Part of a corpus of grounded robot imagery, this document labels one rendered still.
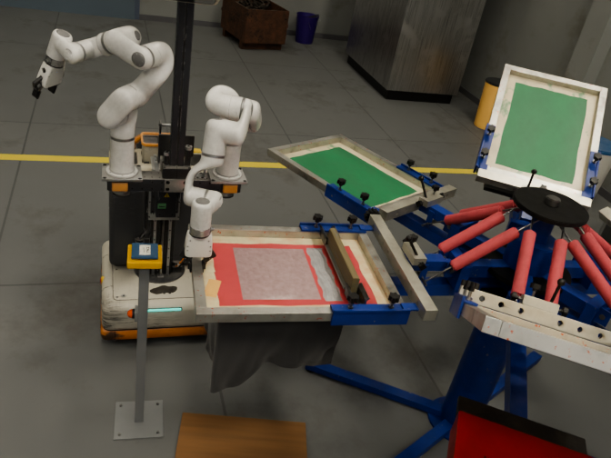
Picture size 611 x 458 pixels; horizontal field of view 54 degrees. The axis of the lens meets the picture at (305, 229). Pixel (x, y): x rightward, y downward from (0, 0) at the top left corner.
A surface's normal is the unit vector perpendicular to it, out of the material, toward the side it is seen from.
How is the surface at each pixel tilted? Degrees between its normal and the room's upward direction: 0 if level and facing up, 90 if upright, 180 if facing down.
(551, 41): 90
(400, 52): 90
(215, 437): 0
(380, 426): 0
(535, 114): 32
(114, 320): 90
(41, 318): 0
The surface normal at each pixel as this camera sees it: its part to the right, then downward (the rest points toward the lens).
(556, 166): -0.02, -0.48
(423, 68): 0.27, 0.54
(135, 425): 0.17, -0.85
